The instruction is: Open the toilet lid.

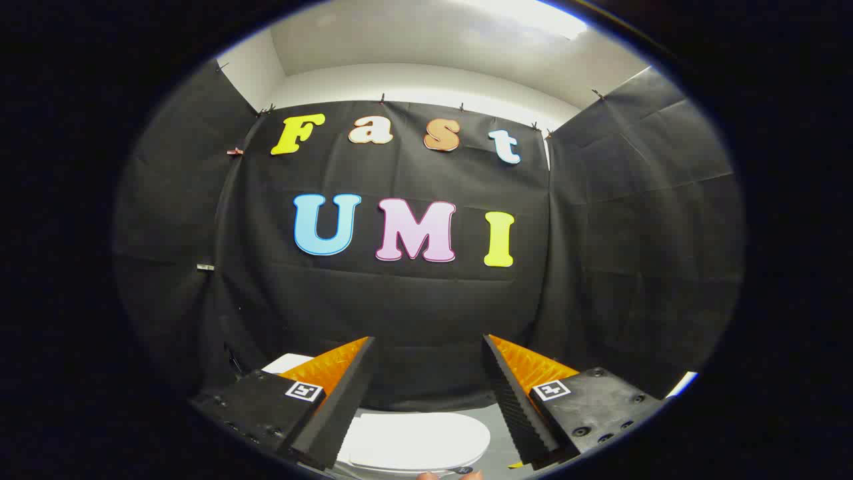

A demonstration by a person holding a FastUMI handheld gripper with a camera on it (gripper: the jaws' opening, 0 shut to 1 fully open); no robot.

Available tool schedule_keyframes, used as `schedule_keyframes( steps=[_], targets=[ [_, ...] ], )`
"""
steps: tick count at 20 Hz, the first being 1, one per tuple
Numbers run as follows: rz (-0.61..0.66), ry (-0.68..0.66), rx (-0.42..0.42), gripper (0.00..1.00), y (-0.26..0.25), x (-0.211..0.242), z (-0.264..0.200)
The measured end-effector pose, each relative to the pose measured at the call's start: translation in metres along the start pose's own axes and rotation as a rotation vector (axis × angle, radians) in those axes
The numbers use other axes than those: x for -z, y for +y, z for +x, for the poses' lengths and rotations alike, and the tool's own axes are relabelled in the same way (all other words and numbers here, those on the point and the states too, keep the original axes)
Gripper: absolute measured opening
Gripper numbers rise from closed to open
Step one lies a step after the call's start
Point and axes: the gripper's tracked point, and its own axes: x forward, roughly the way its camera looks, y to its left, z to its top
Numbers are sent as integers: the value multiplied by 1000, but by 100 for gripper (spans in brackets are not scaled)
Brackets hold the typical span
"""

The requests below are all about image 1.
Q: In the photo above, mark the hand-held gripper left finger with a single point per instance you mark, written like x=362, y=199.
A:
x=346, y=406

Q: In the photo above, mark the white toilet lid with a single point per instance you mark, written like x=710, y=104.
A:
x=420, y=440

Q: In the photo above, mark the white ceramic toilet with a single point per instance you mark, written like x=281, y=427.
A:
x=283, y=363

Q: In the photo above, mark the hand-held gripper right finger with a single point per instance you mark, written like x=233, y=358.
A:
x=516, y=406

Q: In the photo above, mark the black backdrop cloth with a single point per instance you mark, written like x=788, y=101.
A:
x=413, y=313

